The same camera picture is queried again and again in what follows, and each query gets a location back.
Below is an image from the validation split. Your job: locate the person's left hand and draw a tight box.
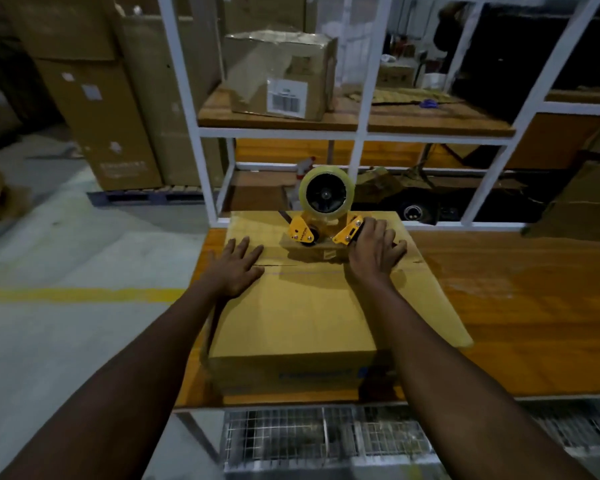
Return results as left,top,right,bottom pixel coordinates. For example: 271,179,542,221
199,236,266,301

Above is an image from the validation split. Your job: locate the person's right hand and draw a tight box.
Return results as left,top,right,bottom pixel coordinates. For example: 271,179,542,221
347,217,409,288

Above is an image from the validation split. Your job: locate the yellow black tape dispenser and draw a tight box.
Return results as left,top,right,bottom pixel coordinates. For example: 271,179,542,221
278,207,366,248

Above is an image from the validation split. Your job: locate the yellow-brown cardboard box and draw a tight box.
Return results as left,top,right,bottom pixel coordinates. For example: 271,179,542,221
202,210,475,395

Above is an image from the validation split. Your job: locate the person's right forearm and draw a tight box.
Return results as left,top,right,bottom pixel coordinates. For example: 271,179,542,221
365,277,586,480

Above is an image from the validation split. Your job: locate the person's left forearm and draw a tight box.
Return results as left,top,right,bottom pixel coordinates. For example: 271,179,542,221
0,284,231,480

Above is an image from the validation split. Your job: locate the flattened cardboard sheet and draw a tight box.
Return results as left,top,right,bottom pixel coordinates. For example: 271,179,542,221
342,86,461,105

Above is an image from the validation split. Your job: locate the tall plain cardboard box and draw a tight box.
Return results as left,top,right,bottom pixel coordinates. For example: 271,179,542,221
115,14,226,188

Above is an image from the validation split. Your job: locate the taped box with barcode label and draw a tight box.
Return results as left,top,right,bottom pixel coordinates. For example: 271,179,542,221
222,28,339,122

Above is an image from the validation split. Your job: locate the wide brown cardboard box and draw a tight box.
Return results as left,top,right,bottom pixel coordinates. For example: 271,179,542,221
0,0,119,61

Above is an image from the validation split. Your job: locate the black round-logo device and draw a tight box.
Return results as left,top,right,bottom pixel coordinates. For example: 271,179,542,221
399,197,461,227

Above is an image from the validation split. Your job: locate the white spray bottle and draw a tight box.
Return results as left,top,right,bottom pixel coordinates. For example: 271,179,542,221
293,155,317,185

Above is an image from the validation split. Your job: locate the blue pallet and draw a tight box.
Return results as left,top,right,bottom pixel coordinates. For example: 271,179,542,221
86,184,206,208

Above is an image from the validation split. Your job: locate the wooden shelf board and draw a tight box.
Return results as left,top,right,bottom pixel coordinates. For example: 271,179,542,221
197,84,516,138

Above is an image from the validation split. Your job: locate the orange wooden table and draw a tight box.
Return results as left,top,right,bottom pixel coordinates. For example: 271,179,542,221
173,227,600,409

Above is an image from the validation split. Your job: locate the black monitor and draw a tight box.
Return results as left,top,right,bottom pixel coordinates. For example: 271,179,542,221
449,4,600,125

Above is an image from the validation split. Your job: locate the white metal shelf frame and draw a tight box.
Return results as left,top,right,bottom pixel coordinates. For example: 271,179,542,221
155,0,600,231

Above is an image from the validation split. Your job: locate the white wire mesh shelf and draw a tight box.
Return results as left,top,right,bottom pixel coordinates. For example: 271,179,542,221
219,397,600,471

